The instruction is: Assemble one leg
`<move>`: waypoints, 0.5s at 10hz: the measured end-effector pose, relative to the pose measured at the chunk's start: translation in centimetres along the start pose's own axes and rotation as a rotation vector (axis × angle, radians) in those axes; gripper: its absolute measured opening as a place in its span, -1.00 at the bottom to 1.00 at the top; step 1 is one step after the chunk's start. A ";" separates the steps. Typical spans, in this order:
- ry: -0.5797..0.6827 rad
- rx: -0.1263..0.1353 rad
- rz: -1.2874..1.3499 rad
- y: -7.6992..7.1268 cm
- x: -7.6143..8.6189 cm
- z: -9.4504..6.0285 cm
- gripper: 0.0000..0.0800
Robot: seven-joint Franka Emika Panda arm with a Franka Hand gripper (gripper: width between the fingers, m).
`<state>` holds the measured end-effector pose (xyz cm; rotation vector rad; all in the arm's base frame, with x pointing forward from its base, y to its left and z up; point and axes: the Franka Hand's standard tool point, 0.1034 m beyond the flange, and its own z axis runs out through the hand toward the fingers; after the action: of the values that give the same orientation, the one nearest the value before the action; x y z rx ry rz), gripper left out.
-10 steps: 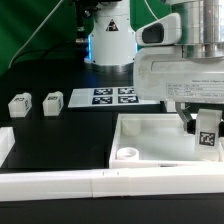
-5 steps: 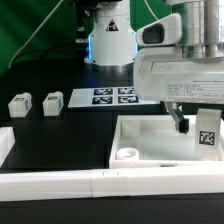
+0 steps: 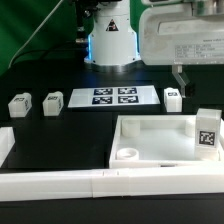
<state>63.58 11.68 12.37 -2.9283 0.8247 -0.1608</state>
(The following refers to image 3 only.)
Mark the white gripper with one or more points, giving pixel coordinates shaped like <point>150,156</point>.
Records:
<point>171,35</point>

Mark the white square tabletop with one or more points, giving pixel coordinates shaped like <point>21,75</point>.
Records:
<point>143,141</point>

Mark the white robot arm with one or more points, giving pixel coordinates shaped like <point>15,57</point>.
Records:
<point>113,44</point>

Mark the white fiducial marker sheet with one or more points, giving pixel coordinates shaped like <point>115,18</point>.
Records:
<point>113,96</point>

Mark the white U-shaped obstacle fence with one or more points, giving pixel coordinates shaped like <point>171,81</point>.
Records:
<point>110,182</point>

